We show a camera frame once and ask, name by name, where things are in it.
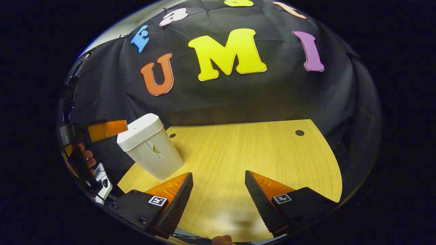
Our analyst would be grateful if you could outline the white side table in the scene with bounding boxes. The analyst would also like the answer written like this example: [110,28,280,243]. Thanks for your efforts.
[93,163,113,205]

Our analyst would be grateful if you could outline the wooden desktop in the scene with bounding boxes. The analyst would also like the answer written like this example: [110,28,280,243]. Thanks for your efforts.
[118,119,343,243]

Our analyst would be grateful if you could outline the white desktop garbage bin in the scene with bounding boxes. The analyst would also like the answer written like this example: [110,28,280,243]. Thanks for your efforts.
[116,113,185,181]

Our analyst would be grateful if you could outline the black backdrop cloth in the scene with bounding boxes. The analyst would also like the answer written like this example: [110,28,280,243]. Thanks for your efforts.
[58,0,382,205]

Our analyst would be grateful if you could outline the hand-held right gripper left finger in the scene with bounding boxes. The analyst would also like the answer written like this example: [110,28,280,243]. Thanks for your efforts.
[109,173,194,239]

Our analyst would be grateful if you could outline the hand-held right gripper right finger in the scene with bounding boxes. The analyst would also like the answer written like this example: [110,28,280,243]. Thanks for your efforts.
[245,170,340,238]

